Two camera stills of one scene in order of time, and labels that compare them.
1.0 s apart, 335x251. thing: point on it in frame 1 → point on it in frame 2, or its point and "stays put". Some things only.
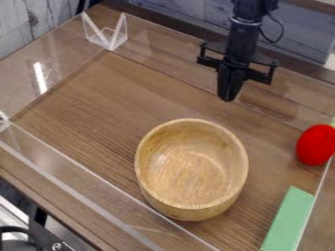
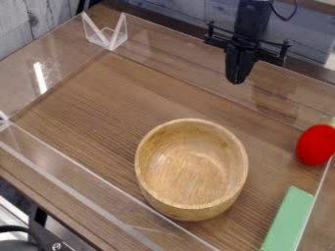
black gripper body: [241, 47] → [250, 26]
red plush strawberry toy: [316, 144] stays put
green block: [286, 230] stays put
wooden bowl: [191, 167] stays put
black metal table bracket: [42, 239] stays put
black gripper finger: [225, 73] → [233, 64]
